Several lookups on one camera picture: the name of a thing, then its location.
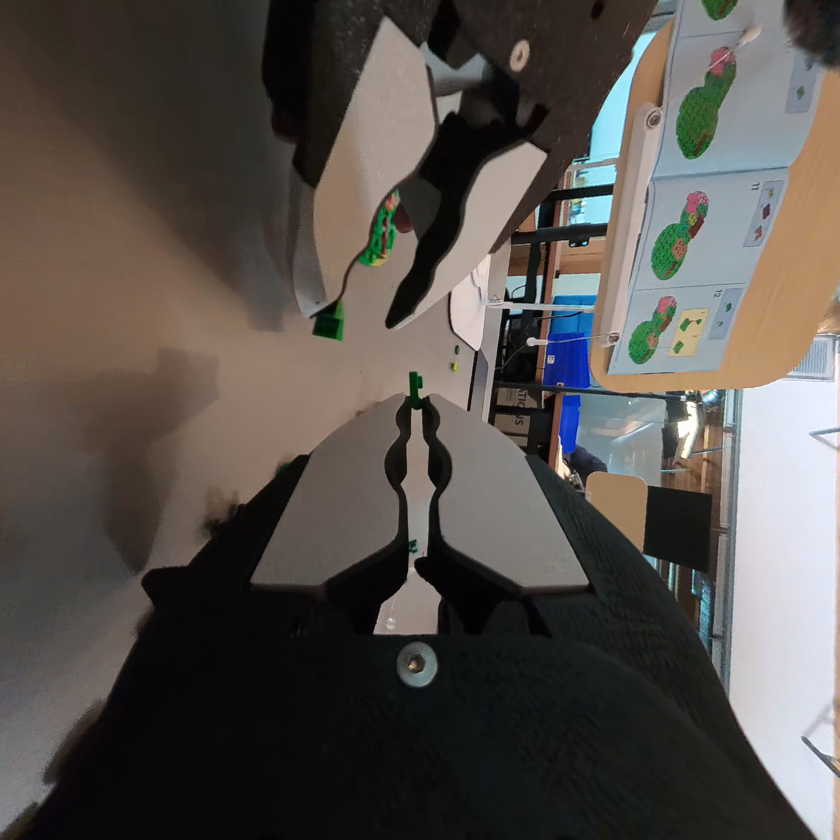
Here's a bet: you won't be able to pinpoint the green lego plate build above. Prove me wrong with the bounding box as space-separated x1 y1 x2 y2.
356 189 403 268

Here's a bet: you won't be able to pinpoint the lego instruction booklet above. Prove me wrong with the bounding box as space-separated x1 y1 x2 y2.
607 0 826 377

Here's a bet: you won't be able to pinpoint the black panel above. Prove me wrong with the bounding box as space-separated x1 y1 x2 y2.
643 487 714 574

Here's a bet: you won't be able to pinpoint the small wooden board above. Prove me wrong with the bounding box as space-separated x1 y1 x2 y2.
584 471 649 553

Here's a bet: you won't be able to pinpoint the blue storage crates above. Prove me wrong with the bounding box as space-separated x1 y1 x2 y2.
543 294 597 450

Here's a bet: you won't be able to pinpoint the white air vent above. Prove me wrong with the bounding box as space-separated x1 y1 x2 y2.
786 335 836 379

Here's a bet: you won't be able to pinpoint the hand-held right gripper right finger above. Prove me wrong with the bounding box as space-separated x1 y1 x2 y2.
420 392 592 597

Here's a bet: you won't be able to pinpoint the cardboard box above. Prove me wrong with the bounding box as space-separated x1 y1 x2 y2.
491 386 534 431

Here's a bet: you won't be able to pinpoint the white booklet holder bar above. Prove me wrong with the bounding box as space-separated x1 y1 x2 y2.
598 100 665 347

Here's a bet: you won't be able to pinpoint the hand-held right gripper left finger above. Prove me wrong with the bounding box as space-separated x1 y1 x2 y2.
248 391 413 599

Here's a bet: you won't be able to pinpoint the small green lego brick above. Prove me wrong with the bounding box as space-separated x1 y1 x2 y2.
310 297 347 342

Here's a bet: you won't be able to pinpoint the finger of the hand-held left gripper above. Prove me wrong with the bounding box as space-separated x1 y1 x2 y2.
290 13 441 320
384 113 550 331

